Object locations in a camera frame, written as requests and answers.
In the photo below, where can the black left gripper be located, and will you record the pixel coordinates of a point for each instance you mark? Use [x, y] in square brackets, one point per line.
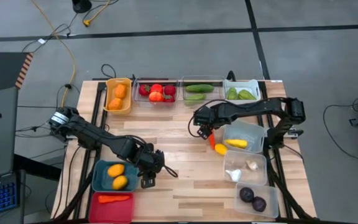
[148, 160]

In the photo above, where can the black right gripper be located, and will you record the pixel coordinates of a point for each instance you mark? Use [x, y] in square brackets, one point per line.
[211, 115]

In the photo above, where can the red toy chili pepper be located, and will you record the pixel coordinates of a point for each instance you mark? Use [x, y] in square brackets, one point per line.
[212, 142]

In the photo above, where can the yellow orange mango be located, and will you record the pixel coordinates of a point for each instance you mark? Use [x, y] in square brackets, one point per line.
[120, 182]

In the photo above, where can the long yellow squash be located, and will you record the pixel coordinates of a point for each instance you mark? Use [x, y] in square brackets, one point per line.
[236, 143]

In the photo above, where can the yellow toy lemon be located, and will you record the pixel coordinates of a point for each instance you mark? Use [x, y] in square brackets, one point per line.
[116, 170]

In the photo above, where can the light green cucumber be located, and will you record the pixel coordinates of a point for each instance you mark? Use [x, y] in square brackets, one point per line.
[194, 97]

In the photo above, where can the small red toy pepper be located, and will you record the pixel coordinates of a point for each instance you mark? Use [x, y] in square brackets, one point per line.
[113, 198]

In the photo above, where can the dark green cucumber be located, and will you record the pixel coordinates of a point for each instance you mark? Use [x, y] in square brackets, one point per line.
[199, 88]

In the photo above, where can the green chayote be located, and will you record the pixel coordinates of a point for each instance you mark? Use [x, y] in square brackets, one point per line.
[246, 95]

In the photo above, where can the orange tomato with green stem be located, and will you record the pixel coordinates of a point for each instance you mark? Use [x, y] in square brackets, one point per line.
[156, 96]

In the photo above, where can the bright red orange tomato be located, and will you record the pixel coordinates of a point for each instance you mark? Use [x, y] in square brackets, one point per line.
[156, 87]

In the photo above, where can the orange lumpy potato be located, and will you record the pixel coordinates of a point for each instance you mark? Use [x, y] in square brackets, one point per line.
[121, 91]
[115, 104]

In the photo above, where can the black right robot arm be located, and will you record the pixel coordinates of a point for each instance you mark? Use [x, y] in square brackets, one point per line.
[253, 107]

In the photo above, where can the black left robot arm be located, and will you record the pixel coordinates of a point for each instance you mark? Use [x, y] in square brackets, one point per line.
[98, 137]

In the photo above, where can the frosted grey plastic bin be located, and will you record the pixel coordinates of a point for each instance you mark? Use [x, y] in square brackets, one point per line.
[253, 130]

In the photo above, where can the teal plastic basket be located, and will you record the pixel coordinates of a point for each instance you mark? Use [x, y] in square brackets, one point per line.
[99, 180]

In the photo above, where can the red plastic basket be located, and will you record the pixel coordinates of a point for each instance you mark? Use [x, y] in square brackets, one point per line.
[110, 213]

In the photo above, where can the frosted clear plastic bin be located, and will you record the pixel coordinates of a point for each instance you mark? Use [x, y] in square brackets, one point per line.
[244, 179]
[270, 193]

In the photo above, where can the white plastic basket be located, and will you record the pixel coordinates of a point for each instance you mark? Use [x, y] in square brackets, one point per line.
[253, 85]

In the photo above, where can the yellow plastic basket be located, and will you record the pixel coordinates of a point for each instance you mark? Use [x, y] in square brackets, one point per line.
[110, 90]

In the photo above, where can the black power plug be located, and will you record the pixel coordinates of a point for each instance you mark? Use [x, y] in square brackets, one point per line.
[68, 86]

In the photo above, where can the grey desk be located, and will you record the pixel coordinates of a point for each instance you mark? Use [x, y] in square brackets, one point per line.
[2, 146]

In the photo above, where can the black round stand base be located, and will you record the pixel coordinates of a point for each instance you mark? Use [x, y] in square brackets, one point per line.
[81, 5]

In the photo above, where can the black mat orange striped edge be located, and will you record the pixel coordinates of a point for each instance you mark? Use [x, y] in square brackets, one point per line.
[5, 71]

